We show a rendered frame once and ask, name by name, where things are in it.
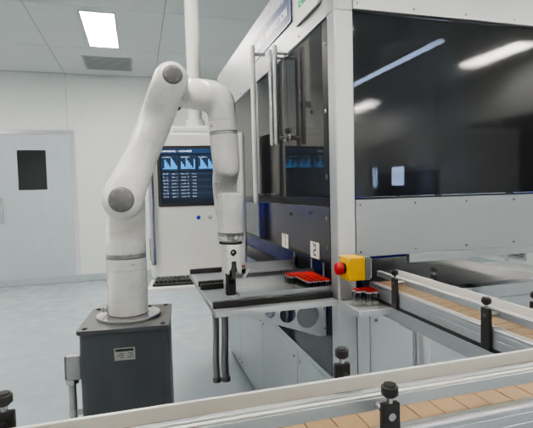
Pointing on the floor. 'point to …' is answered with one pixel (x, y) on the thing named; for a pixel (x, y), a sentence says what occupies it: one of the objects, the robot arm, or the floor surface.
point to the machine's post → (341, 169)
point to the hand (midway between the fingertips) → (230, 289)
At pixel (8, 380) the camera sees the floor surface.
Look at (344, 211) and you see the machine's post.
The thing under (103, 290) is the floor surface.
